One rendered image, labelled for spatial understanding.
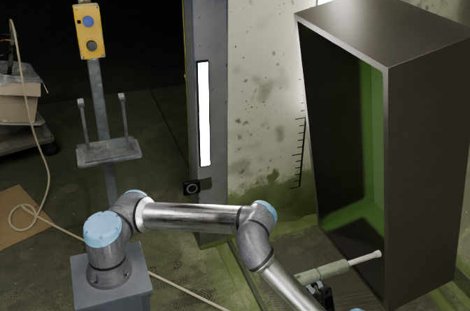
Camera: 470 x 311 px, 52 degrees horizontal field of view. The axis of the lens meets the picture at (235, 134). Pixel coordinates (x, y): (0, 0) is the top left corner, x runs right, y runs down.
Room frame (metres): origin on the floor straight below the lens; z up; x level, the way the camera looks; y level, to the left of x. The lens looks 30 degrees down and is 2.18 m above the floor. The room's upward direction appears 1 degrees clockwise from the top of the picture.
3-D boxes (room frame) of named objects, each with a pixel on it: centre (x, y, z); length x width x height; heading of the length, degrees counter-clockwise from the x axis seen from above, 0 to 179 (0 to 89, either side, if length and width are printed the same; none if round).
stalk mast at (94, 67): (2.34, 0.73, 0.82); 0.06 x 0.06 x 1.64; 20
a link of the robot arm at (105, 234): (1.48, 0.52, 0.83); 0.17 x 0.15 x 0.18; 159
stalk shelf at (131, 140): (2.21, 0.68, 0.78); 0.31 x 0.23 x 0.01; 110
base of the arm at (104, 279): (1.47, 0.52, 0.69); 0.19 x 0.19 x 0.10
